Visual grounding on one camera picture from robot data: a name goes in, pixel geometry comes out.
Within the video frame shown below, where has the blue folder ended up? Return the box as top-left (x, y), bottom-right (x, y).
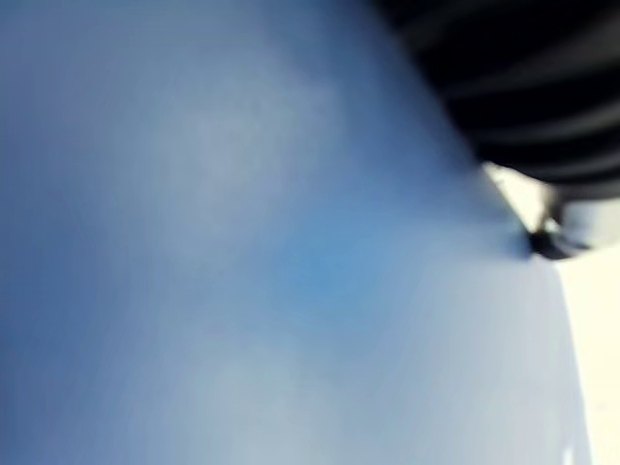
top-left (0, 0), bottom-right (598, 465)

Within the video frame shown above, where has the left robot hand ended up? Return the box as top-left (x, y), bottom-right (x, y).
top-left (371, 0), bottom-right (620, 263)

